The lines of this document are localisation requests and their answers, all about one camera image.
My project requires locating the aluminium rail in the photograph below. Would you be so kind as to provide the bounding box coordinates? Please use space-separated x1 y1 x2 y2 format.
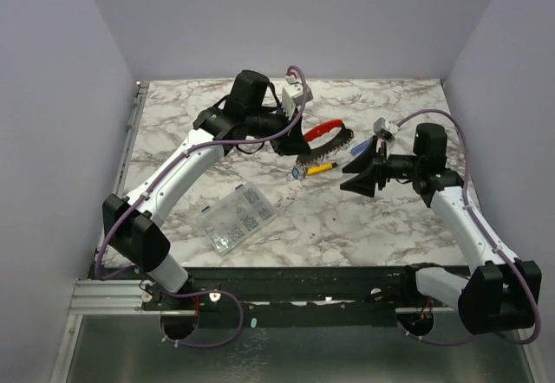
113 81 150 195
70 270 421 316

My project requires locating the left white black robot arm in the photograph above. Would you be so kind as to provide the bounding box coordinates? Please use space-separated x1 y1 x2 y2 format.
95 66 311 309

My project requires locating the blue handled screwdriver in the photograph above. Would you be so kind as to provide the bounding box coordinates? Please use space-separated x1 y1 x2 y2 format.
350 140 371 156

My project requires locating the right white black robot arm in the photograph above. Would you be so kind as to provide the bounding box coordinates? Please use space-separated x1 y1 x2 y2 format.
340 119 541 334

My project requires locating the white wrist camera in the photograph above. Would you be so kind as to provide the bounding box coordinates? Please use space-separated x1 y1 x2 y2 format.
281 75 304 120
373 117 400 144

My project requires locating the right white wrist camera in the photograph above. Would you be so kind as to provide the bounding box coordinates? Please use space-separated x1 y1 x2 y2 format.
373 117 400 144

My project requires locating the clear plastic screw box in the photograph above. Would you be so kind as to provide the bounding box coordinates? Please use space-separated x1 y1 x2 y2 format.
196 182 277 255

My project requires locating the aluminium front rail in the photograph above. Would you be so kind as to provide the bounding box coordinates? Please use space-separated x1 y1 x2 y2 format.
70 270 421 316

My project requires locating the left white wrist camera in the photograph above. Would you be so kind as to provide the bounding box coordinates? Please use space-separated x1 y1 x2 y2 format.
281 75 304 120

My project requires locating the yellow handled screwdriver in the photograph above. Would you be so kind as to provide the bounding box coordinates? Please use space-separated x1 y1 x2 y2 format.
307 162 338 176

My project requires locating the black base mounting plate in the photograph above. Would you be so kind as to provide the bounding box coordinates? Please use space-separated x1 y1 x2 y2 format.
75 267 442 335

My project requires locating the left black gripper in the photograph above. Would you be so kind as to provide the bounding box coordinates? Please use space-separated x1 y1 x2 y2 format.
246 102 312 155

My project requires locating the aluminium left side rail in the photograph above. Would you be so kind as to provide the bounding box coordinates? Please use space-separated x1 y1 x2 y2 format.
113 81 150 195

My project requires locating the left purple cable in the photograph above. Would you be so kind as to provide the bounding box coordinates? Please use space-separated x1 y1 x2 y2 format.
95 65 310 349

